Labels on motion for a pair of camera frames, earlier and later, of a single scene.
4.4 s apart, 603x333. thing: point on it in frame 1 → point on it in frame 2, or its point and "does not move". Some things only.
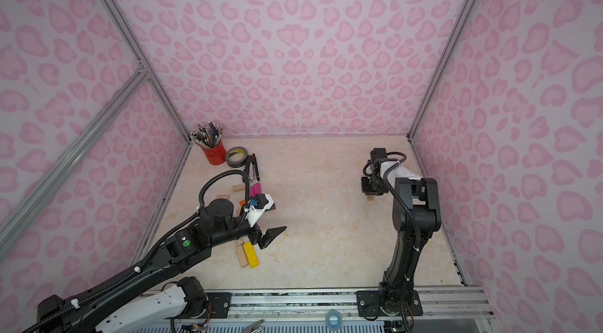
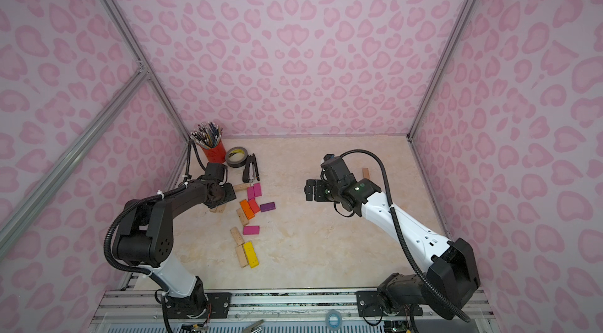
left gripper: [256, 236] → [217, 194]
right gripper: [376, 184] → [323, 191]
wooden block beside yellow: [243, 256] does not move
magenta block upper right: [257, 188] does not move
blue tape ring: [334, 320] does not move
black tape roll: [236, 156] does not move
